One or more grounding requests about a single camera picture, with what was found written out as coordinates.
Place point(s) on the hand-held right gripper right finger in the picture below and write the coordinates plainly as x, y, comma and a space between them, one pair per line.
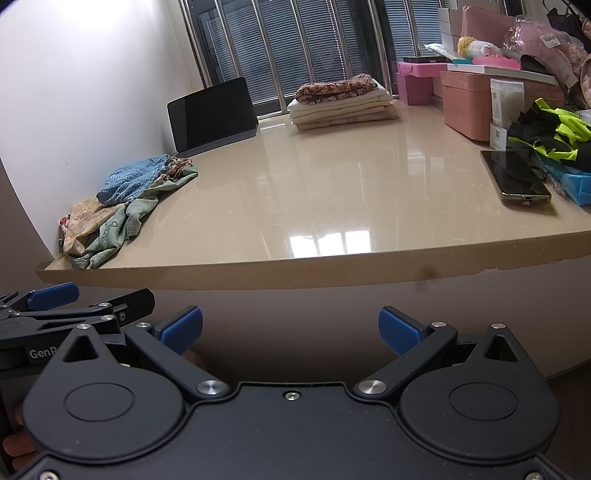
397, 332

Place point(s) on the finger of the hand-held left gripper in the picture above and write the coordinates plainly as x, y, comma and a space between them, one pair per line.
134, 304
51, 297

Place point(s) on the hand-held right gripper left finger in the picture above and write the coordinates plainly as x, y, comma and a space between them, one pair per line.
182, 330

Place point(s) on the blue knit garment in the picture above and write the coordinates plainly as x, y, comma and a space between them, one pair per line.
129, 180

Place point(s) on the person's left hand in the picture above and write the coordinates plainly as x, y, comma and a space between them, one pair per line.
18, 450

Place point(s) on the green textured garment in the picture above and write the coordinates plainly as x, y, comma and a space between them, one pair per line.
113, 230

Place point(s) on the beige floral garment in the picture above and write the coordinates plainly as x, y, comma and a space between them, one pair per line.
85, 219

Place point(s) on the black smartphone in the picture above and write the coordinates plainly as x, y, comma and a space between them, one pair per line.
512, 175

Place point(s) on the black tablet with keyboard cover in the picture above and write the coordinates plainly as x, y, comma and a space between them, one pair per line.
207, 113

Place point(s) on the pale speckled folded garment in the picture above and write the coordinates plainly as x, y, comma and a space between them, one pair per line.
346, 125

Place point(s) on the small white box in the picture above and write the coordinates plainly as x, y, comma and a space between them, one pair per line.
498, 136

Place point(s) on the cream folded garment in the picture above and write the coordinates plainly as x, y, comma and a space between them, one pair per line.
341, 115

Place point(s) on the blue box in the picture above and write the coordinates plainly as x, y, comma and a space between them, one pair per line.
575, 184

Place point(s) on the white folded garment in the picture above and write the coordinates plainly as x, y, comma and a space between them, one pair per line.
364, 100

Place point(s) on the salmon pink storage box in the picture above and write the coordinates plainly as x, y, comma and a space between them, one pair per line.
464, 106

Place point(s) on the neon yellow black garment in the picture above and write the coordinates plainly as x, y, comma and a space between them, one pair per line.
545, 134

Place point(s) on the dark floral folded garment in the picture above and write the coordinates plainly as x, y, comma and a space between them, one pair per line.
332, 90

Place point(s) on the clear bag of white items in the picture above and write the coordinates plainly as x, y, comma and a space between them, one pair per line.
507, 104

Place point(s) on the black flat book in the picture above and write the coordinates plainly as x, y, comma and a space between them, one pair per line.
425, 59

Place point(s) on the teal flat item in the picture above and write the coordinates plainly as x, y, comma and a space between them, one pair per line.
463, 61

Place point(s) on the white flat lid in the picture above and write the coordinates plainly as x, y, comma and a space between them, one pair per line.
503, 73

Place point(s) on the patterned wrapped packet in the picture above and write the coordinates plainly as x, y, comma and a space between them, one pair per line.
438, 50

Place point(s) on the pink plastic tray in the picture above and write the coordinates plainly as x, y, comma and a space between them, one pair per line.
496, 61

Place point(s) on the window with grey blinds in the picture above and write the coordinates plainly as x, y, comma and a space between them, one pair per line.
277, 46

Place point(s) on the yellow white plush toy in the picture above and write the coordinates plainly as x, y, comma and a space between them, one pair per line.
475, 46

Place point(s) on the stack of white boxes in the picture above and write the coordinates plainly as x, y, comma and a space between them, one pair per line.
450, 27

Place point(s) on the pink lace garment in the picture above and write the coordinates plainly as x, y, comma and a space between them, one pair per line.
582, 78

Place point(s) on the bagged pink garment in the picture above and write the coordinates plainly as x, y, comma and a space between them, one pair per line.
540, 46

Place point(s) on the black bag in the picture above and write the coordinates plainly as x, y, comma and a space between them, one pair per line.
561, 21

